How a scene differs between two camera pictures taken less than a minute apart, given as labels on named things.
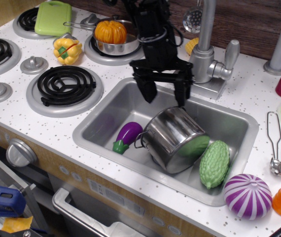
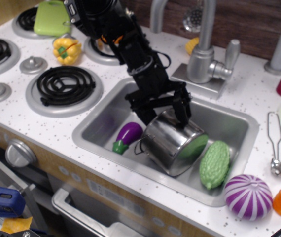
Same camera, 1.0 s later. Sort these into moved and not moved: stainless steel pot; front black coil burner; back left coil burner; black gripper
Moved: black gripper
Not moved: stainless steel pot; back left coil burner; front black coil burner
